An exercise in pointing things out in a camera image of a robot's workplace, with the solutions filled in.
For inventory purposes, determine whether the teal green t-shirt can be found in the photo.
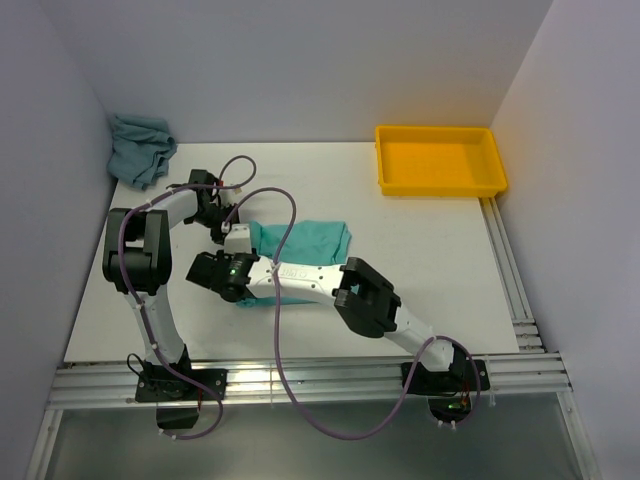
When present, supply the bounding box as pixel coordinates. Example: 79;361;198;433
238;220;352;308

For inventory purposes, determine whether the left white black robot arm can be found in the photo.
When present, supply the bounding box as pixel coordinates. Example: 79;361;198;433
102;169;238;440

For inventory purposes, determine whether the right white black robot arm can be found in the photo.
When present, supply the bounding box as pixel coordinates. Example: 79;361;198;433
186;251;490;397

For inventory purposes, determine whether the crumpled grey-blue t-shirt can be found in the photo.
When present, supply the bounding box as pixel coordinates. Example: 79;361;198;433
107;114;177;191

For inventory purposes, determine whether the yellow plastic tray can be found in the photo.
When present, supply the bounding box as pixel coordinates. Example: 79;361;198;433
375;125;508;198

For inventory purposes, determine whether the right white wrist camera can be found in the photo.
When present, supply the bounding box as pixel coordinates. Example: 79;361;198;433
223;224;253;255

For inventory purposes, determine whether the aluminium front rail frame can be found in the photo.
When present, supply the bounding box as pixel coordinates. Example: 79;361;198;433
26;353;601;479

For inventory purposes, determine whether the aluminium right side rail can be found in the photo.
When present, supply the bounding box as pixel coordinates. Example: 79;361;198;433
477;196;574;391

